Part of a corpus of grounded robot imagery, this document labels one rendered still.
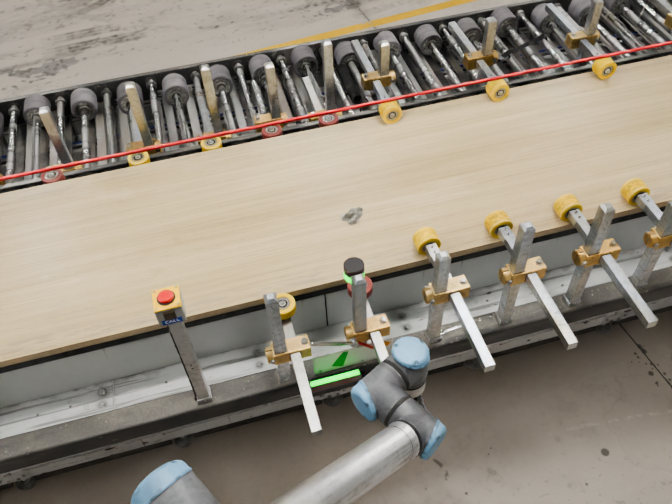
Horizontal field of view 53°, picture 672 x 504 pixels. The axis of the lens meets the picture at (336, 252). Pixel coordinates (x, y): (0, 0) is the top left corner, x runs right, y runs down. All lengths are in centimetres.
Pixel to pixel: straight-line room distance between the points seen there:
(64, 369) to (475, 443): 159
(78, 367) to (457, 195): 139
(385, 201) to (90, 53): 321
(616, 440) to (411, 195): 133
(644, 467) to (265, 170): 186
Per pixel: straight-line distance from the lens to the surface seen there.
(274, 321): 189
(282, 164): 251
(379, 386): 158
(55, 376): 236
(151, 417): 219
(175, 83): 309
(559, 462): 289
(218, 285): 216
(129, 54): 502
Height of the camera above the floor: 257
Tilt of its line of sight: 50 degrees down
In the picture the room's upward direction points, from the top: 3 degrees counter-clockwise
